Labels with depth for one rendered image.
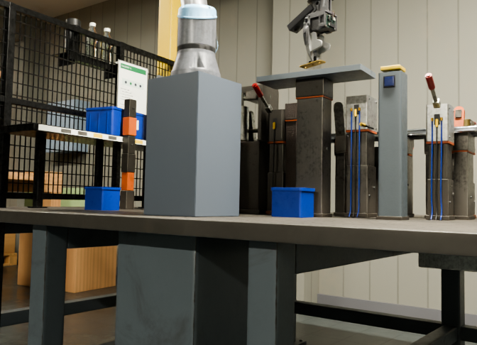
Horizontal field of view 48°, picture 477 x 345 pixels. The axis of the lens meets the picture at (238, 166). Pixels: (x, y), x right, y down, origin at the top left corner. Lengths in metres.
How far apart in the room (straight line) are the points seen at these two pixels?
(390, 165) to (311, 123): 0.29
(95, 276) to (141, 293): 3.14
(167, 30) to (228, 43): 1.55
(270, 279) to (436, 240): 0.39
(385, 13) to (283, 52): 0.77
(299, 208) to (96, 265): 3.22
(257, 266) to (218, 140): 0.46
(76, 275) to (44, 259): 2.73
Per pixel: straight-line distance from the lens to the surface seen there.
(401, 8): 4.06
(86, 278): 4.61
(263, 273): 1.21
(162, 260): 1.48
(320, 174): 1.73
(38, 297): 1.84
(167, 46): 3.26
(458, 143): 1.93
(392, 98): 1.68
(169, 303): 1.47
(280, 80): 1.82
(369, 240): 1.04
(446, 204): 1.78
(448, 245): 1.00
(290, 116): 1.94
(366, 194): 1.84
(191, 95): 1.51
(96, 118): 2.55
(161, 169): 1.55
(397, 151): 1.65
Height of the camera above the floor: 0.74
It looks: 4 degrees up
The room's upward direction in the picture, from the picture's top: 1 degrees clockwise
